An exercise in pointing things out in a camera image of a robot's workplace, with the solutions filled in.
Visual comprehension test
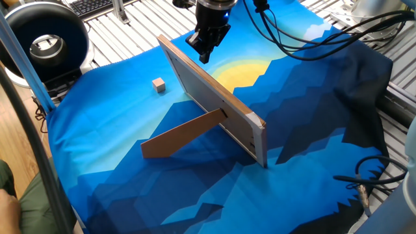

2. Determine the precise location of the green trouser leg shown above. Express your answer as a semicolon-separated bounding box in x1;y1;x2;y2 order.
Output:
0;159;61;234

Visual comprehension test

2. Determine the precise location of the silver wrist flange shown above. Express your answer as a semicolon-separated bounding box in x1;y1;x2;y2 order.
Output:
196;0;238;10

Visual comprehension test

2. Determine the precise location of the wooden picture frame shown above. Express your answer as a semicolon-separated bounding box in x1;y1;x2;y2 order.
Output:
157;34;268;169

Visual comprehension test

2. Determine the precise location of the small wooden cube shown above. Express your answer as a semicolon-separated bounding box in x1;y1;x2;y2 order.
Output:
151;77;166;94

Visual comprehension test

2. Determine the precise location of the black round knob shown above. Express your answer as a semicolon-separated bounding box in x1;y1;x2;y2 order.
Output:
172;0;197;10

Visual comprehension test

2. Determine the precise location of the silver aluminium bracket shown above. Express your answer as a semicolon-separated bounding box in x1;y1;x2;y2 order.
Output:
112;0;131;24

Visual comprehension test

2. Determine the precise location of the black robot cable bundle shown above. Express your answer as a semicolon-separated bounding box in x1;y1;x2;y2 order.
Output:
242;0;416;62

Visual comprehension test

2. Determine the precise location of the black computer keyboard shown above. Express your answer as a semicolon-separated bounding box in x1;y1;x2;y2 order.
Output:
70;0;114;18

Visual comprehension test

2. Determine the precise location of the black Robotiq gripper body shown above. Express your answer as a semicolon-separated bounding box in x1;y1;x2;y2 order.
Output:
194;6;235;33

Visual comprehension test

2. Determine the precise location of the blue aluminium post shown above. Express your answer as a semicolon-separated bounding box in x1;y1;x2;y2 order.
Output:
0;11;56;114

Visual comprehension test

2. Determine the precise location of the thin black wire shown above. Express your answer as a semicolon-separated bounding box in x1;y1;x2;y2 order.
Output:
32;97;49;134

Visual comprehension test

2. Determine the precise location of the thick black hose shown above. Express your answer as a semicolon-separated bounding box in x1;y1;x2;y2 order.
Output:
0;64;77;234

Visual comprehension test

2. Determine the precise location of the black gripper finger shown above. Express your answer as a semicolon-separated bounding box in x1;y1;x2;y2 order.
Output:
210;25;231;53
185;31;212;64

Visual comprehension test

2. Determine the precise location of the person's bare hand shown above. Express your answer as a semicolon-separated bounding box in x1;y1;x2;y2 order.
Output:
0;188;22;234

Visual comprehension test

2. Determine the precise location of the black round ring lamp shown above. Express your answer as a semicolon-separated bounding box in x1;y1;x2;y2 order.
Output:
0;1;95;98

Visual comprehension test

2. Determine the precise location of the blue mountain print cloth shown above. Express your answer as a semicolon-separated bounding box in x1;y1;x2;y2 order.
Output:
46;0;394;234

